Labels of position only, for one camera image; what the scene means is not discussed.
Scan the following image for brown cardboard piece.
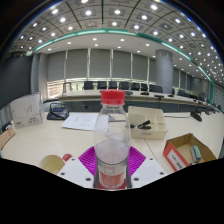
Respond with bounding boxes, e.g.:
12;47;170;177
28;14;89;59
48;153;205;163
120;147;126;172
0;124;17;151

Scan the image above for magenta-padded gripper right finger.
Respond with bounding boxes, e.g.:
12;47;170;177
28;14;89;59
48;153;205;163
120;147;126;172
126;146;168;190

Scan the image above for black desk conference unit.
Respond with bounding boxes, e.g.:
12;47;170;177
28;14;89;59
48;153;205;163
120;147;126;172
46;102;70;121

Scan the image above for white paper sheets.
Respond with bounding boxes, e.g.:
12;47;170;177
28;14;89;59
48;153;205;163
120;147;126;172
61;112;101;132

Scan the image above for black clip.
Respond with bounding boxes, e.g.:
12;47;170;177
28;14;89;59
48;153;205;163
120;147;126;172
135;120;153;131

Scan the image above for black desk microphone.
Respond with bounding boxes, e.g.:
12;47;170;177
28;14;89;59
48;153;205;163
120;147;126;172
189;111;204;122

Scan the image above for round ceiling spotlights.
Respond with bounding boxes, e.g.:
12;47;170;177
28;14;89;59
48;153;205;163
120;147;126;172
18;0;224;84

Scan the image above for green ceiling light strip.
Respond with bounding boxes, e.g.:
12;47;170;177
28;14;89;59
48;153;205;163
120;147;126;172
33;28;215;84

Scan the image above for white cardboard box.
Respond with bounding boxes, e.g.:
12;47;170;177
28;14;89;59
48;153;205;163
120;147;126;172
9;92;45;130

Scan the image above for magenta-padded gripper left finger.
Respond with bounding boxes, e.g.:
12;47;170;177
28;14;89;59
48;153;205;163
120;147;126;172
57;146;100;190

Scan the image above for clear red-capped drink bottle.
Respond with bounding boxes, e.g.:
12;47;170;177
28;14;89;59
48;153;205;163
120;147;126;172
93;88;132;191

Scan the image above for row of black office chairs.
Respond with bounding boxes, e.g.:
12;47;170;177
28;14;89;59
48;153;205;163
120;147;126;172
82;80;165;94

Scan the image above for beige compartment organizer box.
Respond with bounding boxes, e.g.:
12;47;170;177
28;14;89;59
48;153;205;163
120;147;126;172
127;105;169;141

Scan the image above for open cardboard box red label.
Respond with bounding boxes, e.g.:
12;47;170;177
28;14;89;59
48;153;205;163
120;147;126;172
162;132;218;173

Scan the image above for beige paper cup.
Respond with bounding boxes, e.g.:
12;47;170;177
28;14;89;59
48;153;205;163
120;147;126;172
38;154;65;175

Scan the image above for long curved conference desk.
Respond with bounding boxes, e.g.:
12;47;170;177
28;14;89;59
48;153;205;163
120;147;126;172
57;87;219;114

